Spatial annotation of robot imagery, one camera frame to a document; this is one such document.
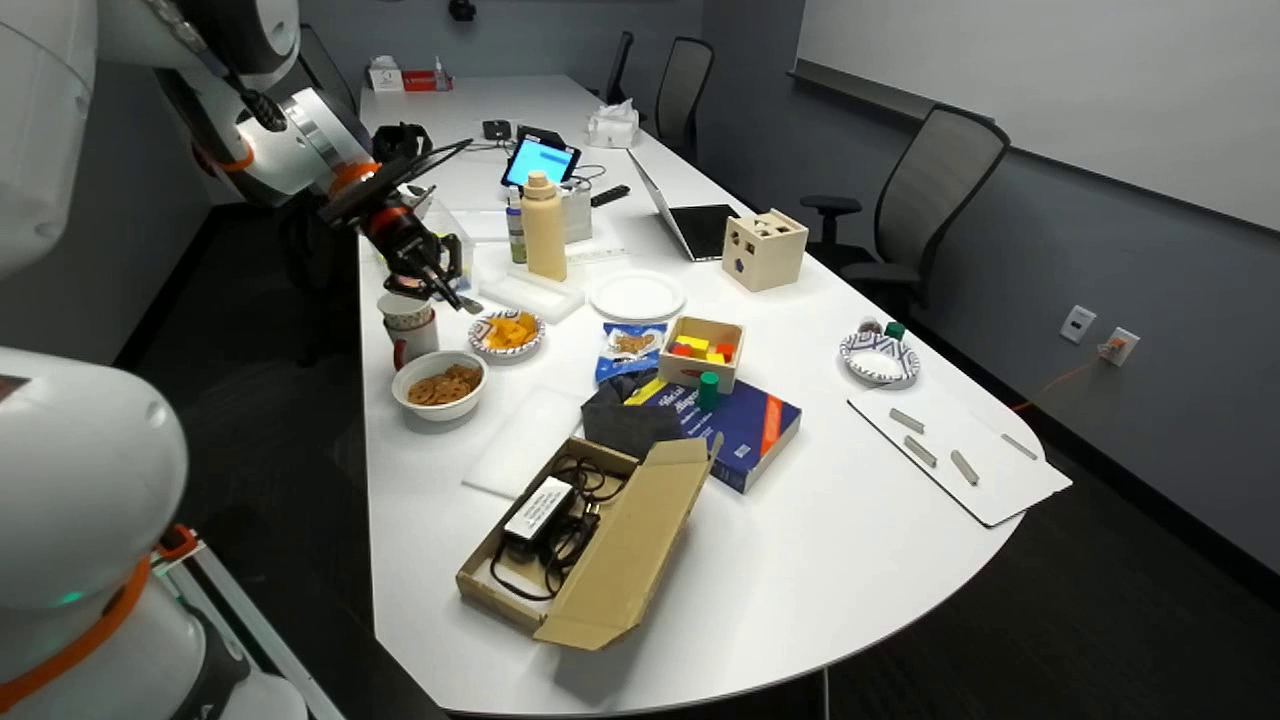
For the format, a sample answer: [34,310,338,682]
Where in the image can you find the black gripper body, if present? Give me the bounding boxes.
[359,204,456,280]

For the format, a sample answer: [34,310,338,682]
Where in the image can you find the blue patterned paper bowl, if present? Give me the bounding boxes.
[466,310,549,364]

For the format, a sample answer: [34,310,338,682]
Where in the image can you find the white bowl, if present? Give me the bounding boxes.
[388,348,491,426]

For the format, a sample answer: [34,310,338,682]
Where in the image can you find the clear plastic bin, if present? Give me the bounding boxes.
[435,195,517,293]

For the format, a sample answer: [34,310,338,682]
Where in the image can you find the white mug red print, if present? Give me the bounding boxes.
[382,320,444,371]

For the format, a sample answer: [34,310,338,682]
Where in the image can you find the small spray bottle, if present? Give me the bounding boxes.
[499,190,533,270]

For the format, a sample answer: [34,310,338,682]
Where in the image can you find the white foam tray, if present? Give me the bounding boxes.
[477,265,586,323]

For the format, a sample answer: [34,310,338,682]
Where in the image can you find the orange snack pieces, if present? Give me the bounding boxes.
[480,314,541,354]

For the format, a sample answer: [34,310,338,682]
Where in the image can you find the beige plastic bottle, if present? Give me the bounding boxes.
[517,171,572,285]

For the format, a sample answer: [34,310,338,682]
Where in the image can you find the black headset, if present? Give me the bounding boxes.
[372,122,435,175]

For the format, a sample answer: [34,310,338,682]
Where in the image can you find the brown pretzel crisps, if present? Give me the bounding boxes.
[405,364,486,407]

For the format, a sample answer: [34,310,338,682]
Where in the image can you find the black tablet lit screen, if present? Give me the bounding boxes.
[496,130,584,195]

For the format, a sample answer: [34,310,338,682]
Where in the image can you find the small white box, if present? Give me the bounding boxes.
[363,54,412,96]

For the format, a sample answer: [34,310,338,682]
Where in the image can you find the white paper plate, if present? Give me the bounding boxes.
[584,270,686,323]

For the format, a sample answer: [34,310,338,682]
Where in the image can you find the blue pretzel snack bag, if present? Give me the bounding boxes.
[591,316,670,391]

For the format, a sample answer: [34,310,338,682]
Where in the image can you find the crumpled white plastic bag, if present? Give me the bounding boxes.
[584,96,645,152]

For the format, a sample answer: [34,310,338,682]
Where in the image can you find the grey laptop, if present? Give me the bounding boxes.
[625,147,741,265]

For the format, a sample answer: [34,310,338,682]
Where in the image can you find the black cloth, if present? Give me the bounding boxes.
[578,377,693,465]

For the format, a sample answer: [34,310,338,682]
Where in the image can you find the black power adapter white label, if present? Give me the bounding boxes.
[499,474,575,543]

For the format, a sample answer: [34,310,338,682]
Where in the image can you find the black mesh office chair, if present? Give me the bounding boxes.
[652,34,719,152]
[797,101,1012,316]
[602,28,638,108]

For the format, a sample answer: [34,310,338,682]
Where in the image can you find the small wooden box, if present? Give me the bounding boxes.
[661,314,746,391]

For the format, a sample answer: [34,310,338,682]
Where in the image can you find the wooden shape sorter cube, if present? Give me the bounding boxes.
[719,204,812,293]

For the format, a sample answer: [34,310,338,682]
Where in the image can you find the open cardboard box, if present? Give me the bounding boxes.
[451,434,716,657]

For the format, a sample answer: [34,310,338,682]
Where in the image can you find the colourful game box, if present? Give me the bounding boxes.
[619,377,805,497]

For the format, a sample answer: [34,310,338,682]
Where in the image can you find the flat white board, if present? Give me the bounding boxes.
[842,384,1076,534]

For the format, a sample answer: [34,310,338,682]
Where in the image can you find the black adapter cable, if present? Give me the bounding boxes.
[486,456,607,605]

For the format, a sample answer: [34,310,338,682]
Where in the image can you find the grey robot mount frame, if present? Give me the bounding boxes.
[154,534,352,720]

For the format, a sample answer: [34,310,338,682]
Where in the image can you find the coiled white cable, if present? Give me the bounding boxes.
[837,320,923,391]

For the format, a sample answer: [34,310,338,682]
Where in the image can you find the white wall outlet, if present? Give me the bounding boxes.
[1095,323,1142,371]
[1057,302,1101,348]

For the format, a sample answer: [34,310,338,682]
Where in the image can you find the wall whiteboard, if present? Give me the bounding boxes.
[792,0,1280,235]

